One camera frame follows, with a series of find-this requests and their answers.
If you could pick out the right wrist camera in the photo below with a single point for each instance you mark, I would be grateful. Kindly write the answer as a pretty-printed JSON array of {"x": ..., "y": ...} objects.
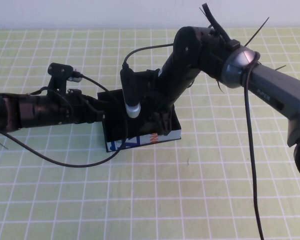
[{"x": 130, "y": 87}]

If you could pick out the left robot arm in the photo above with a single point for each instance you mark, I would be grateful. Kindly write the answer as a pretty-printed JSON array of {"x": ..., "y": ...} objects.
[{"x": 5, "y": 112}]

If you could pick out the black glasses case printed sides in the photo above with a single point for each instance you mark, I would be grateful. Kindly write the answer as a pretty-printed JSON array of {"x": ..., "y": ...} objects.
[{"x": 171, "y": 136}]

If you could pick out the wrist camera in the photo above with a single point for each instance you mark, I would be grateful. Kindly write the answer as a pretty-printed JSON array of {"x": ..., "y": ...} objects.
[
  {"x": 130, "y": 87},
  {"x": 62, "y": 70}
]

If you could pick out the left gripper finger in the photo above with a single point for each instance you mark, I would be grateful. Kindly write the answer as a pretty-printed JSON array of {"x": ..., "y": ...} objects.
[
  {"x": 96, "y": 102},
  {"x": 98, "y": 117}
]

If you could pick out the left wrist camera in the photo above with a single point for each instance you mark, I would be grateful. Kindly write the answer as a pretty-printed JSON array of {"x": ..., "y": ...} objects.
[{"x": 62, "y": 70}]

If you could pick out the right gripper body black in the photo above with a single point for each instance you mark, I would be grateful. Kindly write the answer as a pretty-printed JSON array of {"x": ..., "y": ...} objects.
[{"x": 156, "y": 100}]

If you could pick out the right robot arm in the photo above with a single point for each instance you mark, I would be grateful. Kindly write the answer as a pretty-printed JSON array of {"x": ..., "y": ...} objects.
[{"x": 277, "y": 87}]

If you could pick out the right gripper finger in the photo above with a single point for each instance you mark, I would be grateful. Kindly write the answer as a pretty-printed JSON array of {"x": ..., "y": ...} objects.
[
  {"x": 168, "y": 123},
  {"x": 159, "y": 123}
]

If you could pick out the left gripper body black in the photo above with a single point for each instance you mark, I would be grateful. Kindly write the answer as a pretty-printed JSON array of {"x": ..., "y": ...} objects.
[{"x": 55, "y": 110}]

